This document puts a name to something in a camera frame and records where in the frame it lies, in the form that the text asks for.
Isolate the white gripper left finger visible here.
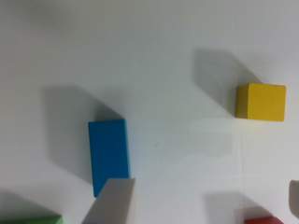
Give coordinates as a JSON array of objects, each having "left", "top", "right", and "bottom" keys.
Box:
[{"left": 81, "top": 178, "right": 136, "bottom": 224}]

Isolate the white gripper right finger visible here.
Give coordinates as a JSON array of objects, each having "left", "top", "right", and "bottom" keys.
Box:
[{"left": 289, "top": 180, "right": 299, "bottom": 218}]

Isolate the green block with hole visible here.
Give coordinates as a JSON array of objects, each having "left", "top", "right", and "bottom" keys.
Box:
[{"left": 0, "top": 216, "right": 64, "bottom": 224}]

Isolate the small red rectangular block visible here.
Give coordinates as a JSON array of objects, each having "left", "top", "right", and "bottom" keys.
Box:
[{"left": 244, "top": 217, "right": 284, "bottom": 224}]

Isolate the small blue rectangular block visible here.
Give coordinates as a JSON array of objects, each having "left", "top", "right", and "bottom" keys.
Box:
[{"left": 88, "top": 119, "right": 131, "bottom": 197}]

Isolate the small yellow cube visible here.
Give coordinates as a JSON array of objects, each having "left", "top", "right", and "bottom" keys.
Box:
[{"left": 235, "top": 83, "right": 287, "bottom": 122}]

